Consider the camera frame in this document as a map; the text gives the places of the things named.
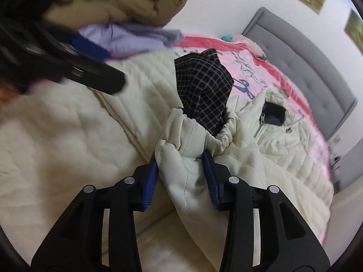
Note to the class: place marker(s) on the small teal object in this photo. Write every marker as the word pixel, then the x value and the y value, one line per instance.
pixel 227 38

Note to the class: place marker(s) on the pink plush pillow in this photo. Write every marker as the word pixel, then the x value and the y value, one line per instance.
pixel 251 45

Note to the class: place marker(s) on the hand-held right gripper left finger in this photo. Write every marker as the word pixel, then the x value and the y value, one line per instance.
pixel 151 181

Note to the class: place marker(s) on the cream quilted jacket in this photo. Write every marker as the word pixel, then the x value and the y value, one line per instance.
pixel 56 147

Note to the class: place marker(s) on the grey upholstered bed headboard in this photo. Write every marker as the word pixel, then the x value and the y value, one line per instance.
pixel 300 62

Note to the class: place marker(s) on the lavender garment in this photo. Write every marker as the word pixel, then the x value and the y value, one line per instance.
pixel 133 38

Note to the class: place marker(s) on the pink printed blanket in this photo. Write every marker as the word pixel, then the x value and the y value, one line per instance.
pixel 249 70

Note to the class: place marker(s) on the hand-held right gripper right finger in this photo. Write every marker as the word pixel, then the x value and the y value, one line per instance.
pixel 210 175

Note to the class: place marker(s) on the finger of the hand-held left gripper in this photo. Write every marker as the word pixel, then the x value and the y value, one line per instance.
pixel 90 48
pixel 102 79

